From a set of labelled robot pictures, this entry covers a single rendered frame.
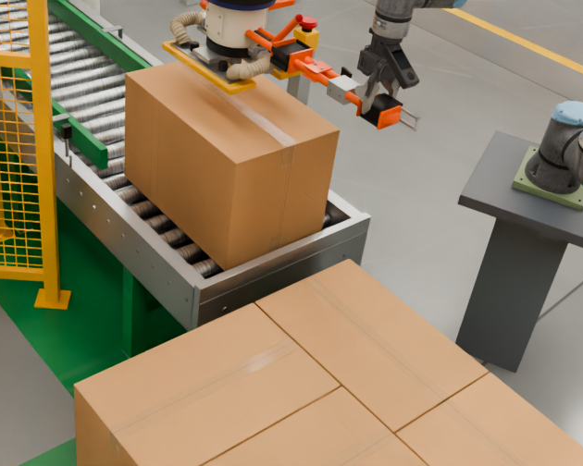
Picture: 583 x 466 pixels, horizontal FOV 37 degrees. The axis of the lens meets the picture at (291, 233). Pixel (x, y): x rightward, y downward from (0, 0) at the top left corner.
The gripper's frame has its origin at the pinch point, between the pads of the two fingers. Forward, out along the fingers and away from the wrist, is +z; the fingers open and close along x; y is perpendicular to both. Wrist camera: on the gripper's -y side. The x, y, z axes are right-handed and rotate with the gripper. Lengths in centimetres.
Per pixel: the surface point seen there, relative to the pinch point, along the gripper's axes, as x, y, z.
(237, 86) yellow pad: 12.5, 42.5, 11.7
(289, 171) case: 0.4, 28.7, 36.7
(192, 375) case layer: 54, -1, 68
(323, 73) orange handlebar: -0.2, 22.0, 0.7
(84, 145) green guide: 26, 106, 63
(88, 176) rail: 34, 89, 63
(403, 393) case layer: 10, -38, 68
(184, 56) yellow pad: 16, 65, 12
